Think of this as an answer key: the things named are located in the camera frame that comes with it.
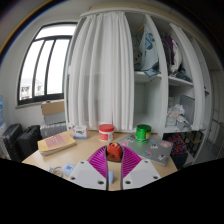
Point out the black metal rack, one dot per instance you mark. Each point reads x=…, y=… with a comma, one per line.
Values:
x=196, y=136

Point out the white curtain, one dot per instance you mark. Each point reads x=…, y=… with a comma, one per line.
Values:
x=100, y=70

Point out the black suitcase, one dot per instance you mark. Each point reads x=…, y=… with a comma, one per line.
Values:
x=10, y=140
x=29, y=141

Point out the brown cardboard box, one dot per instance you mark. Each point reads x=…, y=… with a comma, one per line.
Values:
x=52, y=107

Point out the yellow book with pink label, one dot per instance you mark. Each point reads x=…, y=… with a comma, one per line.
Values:
x=56, y=142

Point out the grey flat box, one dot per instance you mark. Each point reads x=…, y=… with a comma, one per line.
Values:
x=55, y=119

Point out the white jar with red lid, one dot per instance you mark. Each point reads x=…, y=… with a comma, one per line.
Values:
x=106, y=133

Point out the white shelf unit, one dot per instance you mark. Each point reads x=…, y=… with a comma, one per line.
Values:
x=148, y=100

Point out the small white printed box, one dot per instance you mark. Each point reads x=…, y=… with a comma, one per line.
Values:
x=80, y=132

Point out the grey laptop with stickers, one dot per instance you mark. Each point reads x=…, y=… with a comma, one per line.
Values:
x=156, y=150

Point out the blue water jug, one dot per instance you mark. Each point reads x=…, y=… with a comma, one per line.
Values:
x=1, y=110

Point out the colourful patterned bag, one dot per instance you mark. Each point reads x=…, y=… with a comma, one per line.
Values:
x=178, y=145

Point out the white radiator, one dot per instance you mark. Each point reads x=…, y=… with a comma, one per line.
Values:
x=53, y=130

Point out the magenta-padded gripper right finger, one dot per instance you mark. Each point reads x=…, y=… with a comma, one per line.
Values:
x=141, y=173

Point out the dark framed window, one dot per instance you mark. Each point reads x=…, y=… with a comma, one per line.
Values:
x=43, y=66

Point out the green round tin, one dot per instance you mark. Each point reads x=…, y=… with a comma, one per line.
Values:
x=143, y=133

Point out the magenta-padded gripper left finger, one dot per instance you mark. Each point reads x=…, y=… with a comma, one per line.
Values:
x=86, y=173

